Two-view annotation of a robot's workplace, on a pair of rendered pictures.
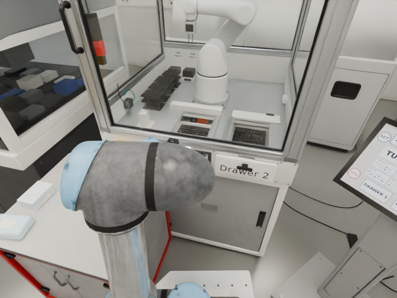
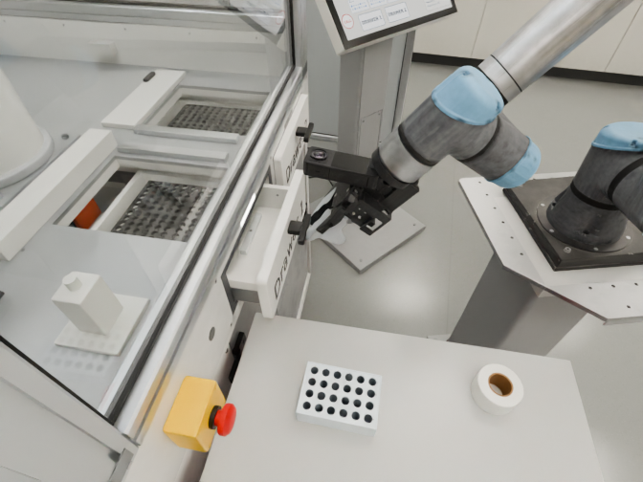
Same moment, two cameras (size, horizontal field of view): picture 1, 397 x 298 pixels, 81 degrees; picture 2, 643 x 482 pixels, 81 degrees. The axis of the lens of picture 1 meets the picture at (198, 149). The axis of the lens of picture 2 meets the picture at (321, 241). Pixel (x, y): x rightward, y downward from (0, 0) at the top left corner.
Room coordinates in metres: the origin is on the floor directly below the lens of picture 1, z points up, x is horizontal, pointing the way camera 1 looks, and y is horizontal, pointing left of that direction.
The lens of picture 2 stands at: (0.82, 0.58, 1.40)
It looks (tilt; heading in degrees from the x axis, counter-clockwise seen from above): 48 degrees down; 265
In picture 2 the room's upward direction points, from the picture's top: straight up
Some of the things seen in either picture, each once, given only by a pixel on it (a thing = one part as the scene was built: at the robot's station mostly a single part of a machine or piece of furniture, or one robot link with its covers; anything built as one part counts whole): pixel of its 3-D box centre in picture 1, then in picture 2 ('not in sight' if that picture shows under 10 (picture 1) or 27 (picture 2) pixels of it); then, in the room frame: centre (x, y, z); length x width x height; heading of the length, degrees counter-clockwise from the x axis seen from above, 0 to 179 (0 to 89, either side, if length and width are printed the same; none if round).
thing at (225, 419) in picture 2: not in sight; (222, 418); (0.94, 0.41, 0.88); 0.04 x 0.03 x 0.04; 76
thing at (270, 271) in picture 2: not in sight; (285, 238); (0.85, 0.09, 0.87); 0.29 x 0.02 x 0.11; 76
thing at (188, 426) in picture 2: not in sight; (198, 414); (0.97, 0.40, 0.88); 0.07 x 0.05 x 0.07; 76
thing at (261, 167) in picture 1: (244, 168); (293, 142); (0.83, -0.23, 0.87); 0.29 x 0.02 x 0.11; 76
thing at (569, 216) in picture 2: not in sight; (592, 205); (0.19, 0.02, 0.85); 0.15 x 0.15 x 0.10
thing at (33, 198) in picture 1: (37, 195); not in sight; (0.73, 0.77, 0.79); 0.13 x 0.09 x 0.05; 165
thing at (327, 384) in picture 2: not in sight; (340, 397); (0.78, 0.36, 0.78); 0.12 x 0.08 x 0.04; 164
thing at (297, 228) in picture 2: not in sight; (298, 228); (0.83, 0.10, 0.91); 0.07 x 0.04 x 0.01; 76
